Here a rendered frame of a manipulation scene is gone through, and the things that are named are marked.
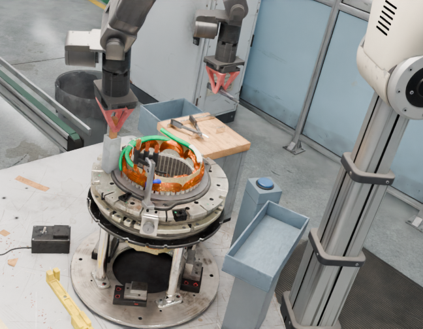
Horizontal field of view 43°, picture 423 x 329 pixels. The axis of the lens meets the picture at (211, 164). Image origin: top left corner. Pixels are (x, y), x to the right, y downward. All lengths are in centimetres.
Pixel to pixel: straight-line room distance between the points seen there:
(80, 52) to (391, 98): 63
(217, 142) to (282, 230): 35
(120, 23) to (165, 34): 275
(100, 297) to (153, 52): 271
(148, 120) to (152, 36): 227
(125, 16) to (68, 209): 80
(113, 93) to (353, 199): 63
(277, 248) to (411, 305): 173
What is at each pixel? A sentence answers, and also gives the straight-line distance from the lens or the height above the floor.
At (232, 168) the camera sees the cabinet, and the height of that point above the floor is 99.
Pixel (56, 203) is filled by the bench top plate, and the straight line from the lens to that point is 165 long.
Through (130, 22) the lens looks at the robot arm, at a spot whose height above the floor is 148.
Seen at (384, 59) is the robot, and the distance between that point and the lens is 117.
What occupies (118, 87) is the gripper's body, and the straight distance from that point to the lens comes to 110.
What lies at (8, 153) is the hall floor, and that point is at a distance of 337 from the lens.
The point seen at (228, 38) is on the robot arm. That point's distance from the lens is 144.
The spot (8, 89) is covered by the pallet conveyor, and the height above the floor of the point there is 74.
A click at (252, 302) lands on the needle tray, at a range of 125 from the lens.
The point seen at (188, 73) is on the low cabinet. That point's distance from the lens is 359.
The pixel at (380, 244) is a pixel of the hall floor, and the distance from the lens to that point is 323.
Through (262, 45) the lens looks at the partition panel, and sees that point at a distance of 391.
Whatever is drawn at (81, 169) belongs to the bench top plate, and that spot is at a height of 78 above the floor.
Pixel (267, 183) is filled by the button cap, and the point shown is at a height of 104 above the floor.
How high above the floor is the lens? 178
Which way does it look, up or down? 31 degrees down
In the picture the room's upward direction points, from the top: 12 degrees clockwise
